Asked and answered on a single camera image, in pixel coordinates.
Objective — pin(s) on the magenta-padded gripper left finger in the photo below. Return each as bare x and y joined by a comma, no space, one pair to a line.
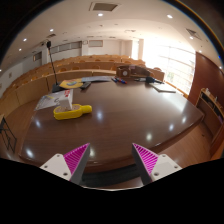
76,156

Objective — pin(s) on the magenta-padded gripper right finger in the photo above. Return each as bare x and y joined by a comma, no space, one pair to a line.
146,157

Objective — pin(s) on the white charger block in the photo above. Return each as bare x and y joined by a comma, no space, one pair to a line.
66,101

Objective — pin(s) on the white magazine with red print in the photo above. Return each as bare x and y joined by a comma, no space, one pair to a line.
48,101

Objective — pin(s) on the white notebook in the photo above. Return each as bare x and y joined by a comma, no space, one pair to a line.
162,87

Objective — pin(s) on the black remote control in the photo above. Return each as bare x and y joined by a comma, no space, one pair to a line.
85,85

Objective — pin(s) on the black gooseneck desk microphone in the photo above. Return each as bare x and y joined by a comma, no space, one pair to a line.
56,87

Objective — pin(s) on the yellow booklet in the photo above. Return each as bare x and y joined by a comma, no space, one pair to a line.
71,84

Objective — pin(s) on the black-legged side stand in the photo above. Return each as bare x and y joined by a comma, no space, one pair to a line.
7,131

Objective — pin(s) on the wooden shelf unit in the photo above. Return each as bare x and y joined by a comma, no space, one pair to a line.
210,110

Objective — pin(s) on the blue booklet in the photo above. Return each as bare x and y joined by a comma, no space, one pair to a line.
96,79

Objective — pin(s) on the red marker pen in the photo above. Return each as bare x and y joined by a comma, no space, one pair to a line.
121,81

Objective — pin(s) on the wooden lecture hall seats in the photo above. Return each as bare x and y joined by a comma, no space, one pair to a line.
33,88

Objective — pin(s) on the blue marker pen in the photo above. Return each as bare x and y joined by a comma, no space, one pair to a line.
114,80

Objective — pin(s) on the small ceiling air vent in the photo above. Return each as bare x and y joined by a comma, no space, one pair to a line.
193,33

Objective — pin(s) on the round ceiling lights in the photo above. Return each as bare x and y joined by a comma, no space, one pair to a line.
100,14

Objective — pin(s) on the large ceiling air vent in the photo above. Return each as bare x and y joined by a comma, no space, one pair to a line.
104,6

